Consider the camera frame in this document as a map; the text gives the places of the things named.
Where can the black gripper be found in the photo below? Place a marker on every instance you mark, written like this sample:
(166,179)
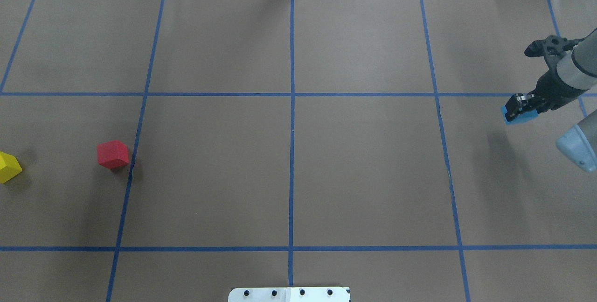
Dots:
(551,87)

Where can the blue cube block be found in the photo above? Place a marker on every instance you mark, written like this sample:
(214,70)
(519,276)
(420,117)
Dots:
(522,118)

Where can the red cube block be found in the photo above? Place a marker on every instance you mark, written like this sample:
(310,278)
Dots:
(113,154)

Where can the yellow cube block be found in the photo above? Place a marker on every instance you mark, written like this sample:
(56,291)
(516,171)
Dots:
(9,167)

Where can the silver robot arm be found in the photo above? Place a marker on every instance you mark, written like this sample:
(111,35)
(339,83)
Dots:
(571,72)

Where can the brown paper table cover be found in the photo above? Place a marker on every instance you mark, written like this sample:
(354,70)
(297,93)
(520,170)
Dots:
(355,143)

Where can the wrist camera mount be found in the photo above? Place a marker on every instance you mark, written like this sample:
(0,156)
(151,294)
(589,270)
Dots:
(553,49)

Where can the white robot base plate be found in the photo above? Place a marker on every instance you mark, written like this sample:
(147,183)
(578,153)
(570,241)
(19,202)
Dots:
(290,294)

